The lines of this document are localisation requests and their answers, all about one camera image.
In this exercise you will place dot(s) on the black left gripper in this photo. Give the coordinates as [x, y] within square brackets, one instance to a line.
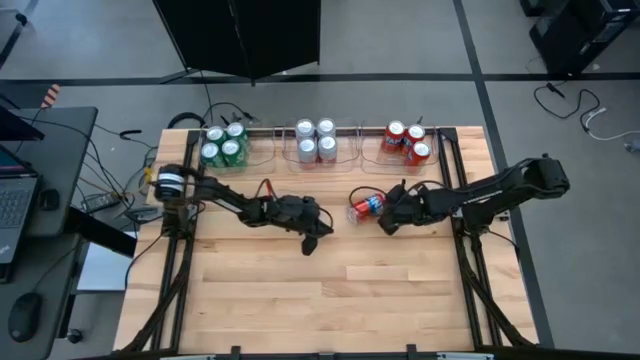
[297, 214]

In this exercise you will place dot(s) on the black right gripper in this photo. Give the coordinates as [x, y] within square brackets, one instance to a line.
[425, 206]

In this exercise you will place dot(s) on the clear plastic bin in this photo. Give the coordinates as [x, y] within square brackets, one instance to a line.
[350, 160]
[375, 165]
[260, 157]

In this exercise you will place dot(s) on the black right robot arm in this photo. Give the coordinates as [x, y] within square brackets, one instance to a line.
[500, 187]

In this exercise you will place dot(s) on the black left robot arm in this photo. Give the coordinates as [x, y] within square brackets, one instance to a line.
[220, 195]

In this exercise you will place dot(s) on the grey power adapter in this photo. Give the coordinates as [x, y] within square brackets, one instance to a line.
[142, 214]

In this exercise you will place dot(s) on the white sheet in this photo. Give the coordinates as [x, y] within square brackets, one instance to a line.
[102, 270]

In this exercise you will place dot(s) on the black flat bar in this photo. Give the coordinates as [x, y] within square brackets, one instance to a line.
[100, 234]

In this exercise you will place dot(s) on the black folding partition screen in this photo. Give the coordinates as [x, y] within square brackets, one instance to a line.
[250, 35]

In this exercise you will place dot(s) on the grey plug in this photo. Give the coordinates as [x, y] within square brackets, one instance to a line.
[632, 146]

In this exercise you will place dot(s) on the black equipment cabinet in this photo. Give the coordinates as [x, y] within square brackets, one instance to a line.
[575, 35]

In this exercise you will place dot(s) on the black round knob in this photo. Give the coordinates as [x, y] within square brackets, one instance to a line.
[74, 335]

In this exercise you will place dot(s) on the small black box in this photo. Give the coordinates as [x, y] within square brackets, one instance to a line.
[49, 199]

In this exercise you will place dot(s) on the dark grey side desk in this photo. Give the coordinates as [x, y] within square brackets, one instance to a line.
[60, 150]

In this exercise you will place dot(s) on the black computer mouse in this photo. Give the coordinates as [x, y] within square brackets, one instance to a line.
[24, 315]

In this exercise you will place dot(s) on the black laptop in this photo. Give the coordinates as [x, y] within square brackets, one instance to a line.
[15, 200]

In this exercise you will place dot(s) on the orange black hazard tape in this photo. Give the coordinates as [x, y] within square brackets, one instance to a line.
[51, 95]

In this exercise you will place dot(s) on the black aluminium table frame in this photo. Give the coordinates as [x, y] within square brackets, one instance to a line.
[452, 135]

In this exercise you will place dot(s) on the silver frame plate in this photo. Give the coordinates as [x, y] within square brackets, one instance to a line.
[187, 357]
[465, 356]

